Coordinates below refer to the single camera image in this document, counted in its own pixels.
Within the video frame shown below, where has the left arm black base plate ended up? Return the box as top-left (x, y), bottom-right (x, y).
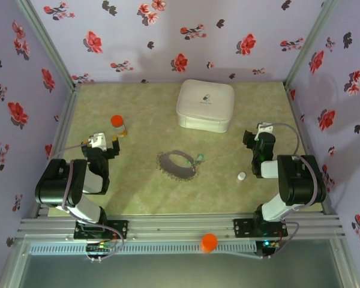
top-left (74, 220), bottom-right (129, 241)

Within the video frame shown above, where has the aluminium mounting rail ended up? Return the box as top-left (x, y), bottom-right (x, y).
top-left (17, 213), bottom-right (346, 241)

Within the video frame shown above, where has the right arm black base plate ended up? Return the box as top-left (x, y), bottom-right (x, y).
top-left (233, 218), bottom-right (289, 239)

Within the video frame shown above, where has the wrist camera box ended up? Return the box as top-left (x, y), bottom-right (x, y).
top-left (88, 133), bottom-right (107, 151)
top-left (256, 122), bottom-right (274, 135)

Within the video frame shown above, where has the white pill pouch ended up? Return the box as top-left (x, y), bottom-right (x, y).
top-left (176, 79), bottom-right (235, 134)

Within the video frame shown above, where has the aluminium side rail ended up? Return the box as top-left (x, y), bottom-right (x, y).
top-left (284, 83), bottom-right (340, 215)
top-left (35, 83), bottom-right (82, 217)

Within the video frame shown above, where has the white slotted cable duct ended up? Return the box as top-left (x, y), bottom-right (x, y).
top-left (28, 242), bottom-right (257, 256)

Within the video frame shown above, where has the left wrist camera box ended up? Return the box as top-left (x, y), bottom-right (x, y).
top-left (88, 133), bottom-right (107, 151)

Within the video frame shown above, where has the orange capped pill bottle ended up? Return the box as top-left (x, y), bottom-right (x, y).
top-left (110, 115), bottom-right (128, 139)

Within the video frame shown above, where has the grey metal band keyring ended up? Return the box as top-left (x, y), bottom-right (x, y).
top-left (155, 149), bottom-right (207, 183)

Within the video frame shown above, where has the aluminium corner post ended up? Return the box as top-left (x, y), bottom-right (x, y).
top-left (14, 0), bottom-right (82, 91)
top-left (283, 0), bottom-right (340, 89)

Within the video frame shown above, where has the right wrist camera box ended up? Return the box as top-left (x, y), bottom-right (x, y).
top-left (256, 122), bottom-right (274, 135)

